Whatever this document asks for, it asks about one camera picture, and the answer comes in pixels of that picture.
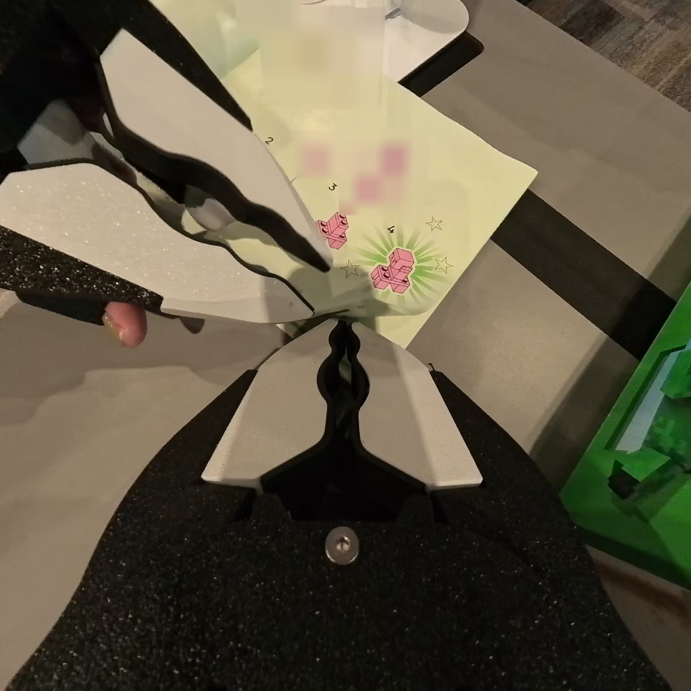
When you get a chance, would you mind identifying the pale green instruction sheet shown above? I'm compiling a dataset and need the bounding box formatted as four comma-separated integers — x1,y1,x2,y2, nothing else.
148,0,539,349

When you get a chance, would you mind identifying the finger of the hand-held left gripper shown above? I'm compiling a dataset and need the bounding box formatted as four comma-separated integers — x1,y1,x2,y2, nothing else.
99,28,333,273
0,103,315,325

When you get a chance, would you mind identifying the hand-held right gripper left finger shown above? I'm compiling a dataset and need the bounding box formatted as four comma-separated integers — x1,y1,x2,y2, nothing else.
201,320,347,494

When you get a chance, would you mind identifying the green toy brick box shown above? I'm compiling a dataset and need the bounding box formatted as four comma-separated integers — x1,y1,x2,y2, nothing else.
559,281,691,592

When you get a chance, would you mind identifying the person's left hand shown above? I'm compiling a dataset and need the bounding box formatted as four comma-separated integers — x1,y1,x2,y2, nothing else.
101,302,148,348

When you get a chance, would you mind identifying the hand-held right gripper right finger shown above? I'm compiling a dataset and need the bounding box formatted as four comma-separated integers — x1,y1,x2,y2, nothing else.
348,321,483,493

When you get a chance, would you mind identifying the white tray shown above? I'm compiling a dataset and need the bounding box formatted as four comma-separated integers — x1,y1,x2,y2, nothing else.
302,0,469,77

